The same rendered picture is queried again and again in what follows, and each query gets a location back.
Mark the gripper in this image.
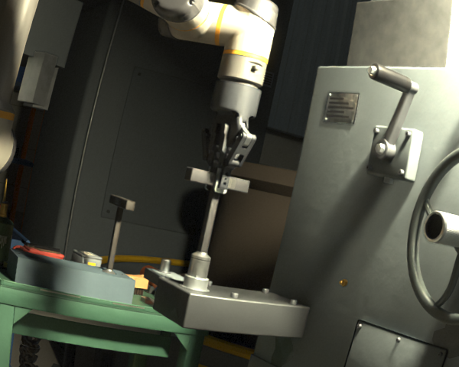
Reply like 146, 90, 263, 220
201, 77, 263, 194

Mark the grey T-handle clamp wrench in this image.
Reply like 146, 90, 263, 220
183, 166, 251, 294

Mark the grey ram clamp block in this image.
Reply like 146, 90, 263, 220
143, 266, 311, 339

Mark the grey handwheel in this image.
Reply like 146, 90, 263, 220
406, 144, 459, 326

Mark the dark grey cabinet door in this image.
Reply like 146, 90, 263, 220
63, 0, 230, 265

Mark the brown crate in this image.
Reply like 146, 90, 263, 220
208, 161, 298, 282

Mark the metal nameplate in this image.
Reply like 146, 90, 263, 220
322, 91, 360, 126

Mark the grey machine body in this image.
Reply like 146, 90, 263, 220
248, 0, 459, 367

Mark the orange brush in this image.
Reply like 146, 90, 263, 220
126, 273, 156, 303

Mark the grey lever with round grip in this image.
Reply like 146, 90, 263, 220
367, 63, 421, 157

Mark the grey tin with yellow label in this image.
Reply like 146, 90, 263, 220
71, 248, 103, 268

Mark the red flat tool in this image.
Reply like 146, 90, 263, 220
11, 244, 66, 261

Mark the dark grey access panel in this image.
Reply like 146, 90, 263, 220
343, 319, 449, 367

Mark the green metal table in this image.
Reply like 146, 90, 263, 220
0, 255, 208, 367

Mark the yellow hose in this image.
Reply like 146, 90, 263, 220
100, 254, 189, 269

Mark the dark T-handle rod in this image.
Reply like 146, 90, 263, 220
107, 193, 136, 273

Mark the grey lever bracket plate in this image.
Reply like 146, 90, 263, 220
366, 125, 425, 184

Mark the grey wall box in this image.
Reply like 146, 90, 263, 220
16, 50, 59, 112

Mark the dark chain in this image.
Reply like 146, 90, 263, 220
18, 335, 42, 367

